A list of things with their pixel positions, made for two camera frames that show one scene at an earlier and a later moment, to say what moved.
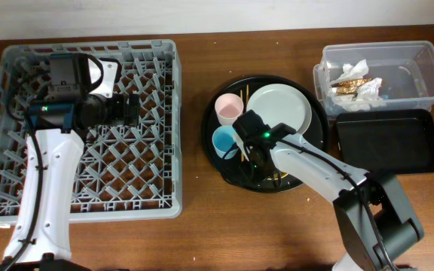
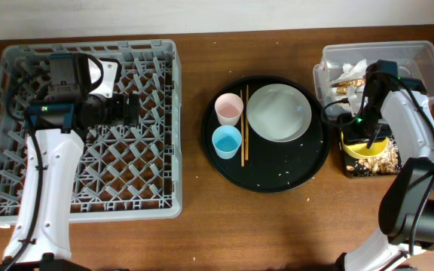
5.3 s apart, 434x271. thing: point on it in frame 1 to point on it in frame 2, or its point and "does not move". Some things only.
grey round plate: (281, 104) does not move
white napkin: (368, 95) does not move
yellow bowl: (283, 174) to (361, 150)
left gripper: (121, 102) does not move
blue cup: (223, 138) does not move
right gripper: (247, 123) to (374, 134)
